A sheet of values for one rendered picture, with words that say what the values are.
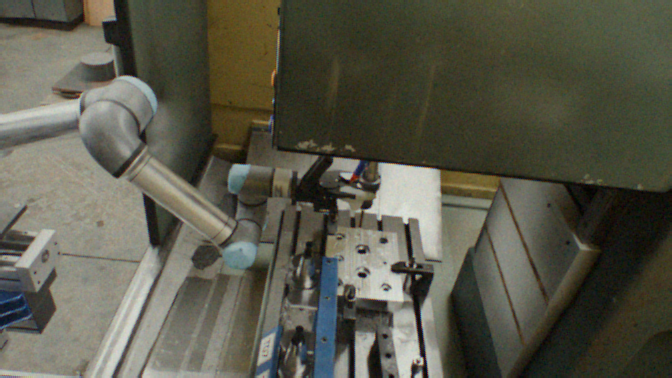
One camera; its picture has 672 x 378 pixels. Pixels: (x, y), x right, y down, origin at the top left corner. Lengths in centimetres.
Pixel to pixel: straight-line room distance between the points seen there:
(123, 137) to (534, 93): 78
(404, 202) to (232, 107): 89
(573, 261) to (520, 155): 39
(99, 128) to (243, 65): 119
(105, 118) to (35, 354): 172
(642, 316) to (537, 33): 64
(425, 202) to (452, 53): 156
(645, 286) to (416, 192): 134
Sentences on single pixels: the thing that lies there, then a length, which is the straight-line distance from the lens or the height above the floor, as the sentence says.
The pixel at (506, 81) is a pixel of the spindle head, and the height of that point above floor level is 179.
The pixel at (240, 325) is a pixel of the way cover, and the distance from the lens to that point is 163.
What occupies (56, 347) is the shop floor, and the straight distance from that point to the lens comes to 266.
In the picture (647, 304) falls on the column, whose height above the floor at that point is 139.
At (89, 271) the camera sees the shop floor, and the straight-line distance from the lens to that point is 293.
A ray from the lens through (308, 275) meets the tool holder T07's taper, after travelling 110.
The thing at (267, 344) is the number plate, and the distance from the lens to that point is 136.
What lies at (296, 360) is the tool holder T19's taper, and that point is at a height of 126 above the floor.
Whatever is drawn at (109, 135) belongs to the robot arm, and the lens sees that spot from 110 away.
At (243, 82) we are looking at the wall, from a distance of 224.
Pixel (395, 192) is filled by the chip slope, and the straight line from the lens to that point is 222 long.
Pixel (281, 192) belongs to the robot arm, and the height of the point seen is 131.
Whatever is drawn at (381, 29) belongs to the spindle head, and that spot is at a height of 184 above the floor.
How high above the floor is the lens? 205
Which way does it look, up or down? 37 degrees down
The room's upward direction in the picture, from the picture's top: 8 degrees clockwise
